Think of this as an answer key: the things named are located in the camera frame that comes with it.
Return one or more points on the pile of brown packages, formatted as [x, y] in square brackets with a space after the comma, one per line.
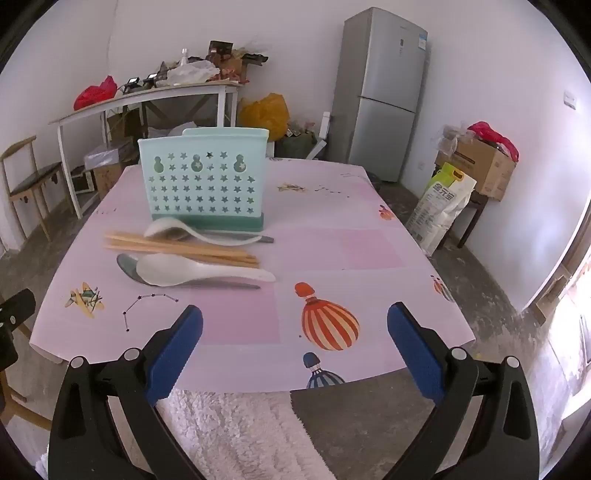
[231, 57]

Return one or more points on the pink printed tablecloth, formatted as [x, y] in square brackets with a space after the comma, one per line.
[323, 230]

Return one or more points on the white side table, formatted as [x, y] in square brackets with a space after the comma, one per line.
[138, 97]

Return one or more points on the white framed panel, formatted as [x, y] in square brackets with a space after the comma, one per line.
[82, 180]

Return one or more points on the teal plastic utensil holder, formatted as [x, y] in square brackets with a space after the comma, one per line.
[203, 184]

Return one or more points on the dark green bag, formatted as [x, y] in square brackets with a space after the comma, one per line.
[295, 143]

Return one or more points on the clear glass bottle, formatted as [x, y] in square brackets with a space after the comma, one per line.
[184, 55]

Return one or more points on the white ceramic spoon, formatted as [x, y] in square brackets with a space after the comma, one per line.
[161, 270]
[161, 228]

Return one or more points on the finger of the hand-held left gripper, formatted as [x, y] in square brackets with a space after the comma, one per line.
[14, 307]

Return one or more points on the large cardboard box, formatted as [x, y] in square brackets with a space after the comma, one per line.
[480, 168]

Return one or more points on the black device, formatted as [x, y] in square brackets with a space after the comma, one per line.
[131, 83]
[151, 79]

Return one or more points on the bundle of wooden chopsticks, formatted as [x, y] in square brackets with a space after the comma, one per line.
[184, 249]

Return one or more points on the white and green rice bag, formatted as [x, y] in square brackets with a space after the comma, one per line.
[441, 203]

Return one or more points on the white sack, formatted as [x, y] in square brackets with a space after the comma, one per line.
[168, 131]

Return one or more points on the grey metal spoon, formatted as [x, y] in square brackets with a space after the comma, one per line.
[125, 266]
[267, 239]

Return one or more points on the wooden chair with dark seat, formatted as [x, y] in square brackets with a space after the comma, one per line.
[34, 177]

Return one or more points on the dark wooden stool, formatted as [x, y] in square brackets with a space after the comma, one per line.
[471, 207]

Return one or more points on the plastic wrapped white box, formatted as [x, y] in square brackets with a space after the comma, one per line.
[106, 154]

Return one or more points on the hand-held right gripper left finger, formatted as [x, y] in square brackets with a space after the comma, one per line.
[178, 350]

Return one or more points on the white wall socket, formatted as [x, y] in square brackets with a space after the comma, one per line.
[570, 99]

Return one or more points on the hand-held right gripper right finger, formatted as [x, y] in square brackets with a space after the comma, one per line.
[415, 350]

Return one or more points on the white plastic bag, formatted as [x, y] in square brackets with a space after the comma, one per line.
[191, 71]

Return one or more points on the white board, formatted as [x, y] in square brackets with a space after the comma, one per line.
[323, 134]

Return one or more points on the red plastic bag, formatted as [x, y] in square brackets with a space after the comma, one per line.
[94, 92]

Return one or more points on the small cardboard box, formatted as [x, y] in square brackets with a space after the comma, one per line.
[108, 177]

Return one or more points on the grey refrigerator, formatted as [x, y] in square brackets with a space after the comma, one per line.
[378, 92]

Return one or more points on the light wooden chair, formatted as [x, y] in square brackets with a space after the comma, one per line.
[14, 401]

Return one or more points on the white fluffy cloth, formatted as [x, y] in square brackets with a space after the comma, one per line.
[231, 434]

